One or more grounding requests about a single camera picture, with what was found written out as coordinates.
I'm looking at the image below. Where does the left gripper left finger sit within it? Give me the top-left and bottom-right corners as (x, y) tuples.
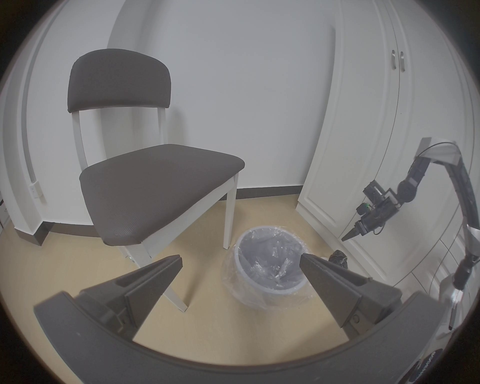
(79, 254), (184, 342)

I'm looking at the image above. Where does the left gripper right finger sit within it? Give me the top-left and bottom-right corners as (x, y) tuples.
(299, 253), (403, 338)

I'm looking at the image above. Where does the black plastic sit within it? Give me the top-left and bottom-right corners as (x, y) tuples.
(329, 250), (349, 269)

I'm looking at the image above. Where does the clear plastic bag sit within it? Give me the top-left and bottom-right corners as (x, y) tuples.
(221, 225), (314, 311)

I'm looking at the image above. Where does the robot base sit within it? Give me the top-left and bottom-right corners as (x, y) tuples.
(399, 272), (475, 384)

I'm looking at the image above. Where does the white trash bin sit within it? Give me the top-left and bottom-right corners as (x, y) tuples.
(234, 226), (309, 310)

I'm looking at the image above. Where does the white wardrobe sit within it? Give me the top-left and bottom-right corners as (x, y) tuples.
(296, 0), (480, 297)

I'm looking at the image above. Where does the white chair with grey cushions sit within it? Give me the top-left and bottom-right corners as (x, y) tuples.
(67, 49), (246, 313)

